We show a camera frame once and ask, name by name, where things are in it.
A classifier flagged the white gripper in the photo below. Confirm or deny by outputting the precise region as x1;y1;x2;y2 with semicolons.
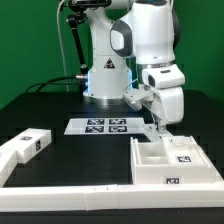
142;65;185;132

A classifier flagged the white cabinet box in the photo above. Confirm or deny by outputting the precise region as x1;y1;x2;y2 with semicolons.
131;139;222;184

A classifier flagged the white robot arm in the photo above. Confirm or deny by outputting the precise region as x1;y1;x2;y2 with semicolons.
68;0;185;131

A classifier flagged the white cabinet top block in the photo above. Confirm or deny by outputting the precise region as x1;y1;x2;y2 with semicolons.
0;128;52;164

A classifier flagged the white U-shaped fence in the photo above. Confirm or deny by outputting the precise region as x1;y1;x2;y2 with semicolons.
0;151;224;212

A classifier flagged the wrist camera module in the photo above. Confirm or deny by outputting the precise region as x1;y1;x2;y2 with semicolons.
123;88;152;111

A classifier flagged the white marker base plate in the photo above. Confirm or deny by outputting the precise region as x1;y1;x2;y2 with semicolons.
64;118;145;135

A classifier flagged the black cable bundle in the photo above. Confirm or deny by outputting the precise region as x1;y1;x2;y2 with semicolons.
25;75;89;94

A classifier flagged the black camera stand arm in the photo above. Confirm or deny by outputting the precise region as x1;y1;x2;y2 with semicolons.
67;0;112;75

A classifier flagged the grey hanging cable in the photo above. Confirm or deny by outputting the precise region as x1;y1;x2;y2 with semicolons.
56;0;70;93

